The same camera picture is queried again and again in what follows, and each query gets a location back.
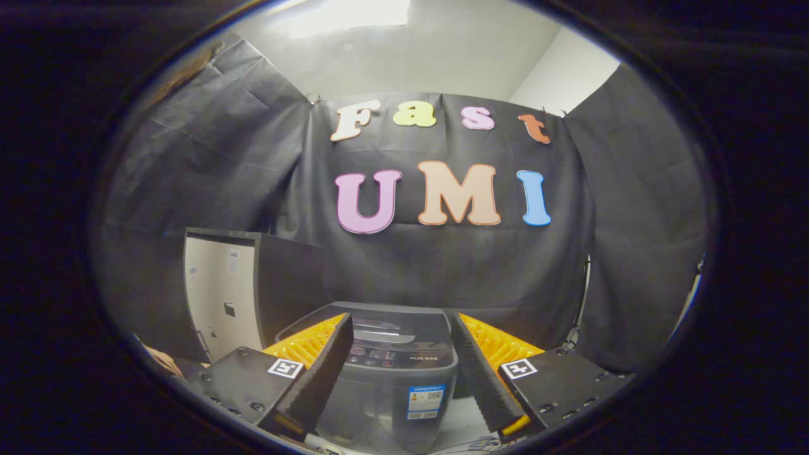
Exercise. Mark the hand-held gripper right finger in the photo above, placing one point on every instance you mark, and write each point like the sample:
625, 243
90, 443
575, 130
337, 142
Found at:
480, 379

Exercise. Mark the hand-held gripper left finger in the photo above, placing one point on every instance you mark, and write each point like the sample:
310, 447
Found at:
316, 385

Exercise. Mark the grey washing machine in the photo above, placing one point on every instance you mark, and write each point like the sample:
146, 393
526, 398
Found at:
379, 404

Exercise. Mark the black backdrop cloth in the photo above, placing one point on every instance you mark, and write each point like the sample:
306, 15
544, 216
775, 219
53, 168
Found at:
442, 265

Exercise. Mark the black tripod stand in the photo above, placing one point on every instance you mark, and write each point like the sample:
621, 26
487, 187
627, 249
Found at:
580, 303

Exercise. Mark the beige and dark cabinet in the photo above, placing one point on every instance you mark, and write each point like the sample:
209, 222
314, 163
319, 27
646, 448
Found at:
221, 297

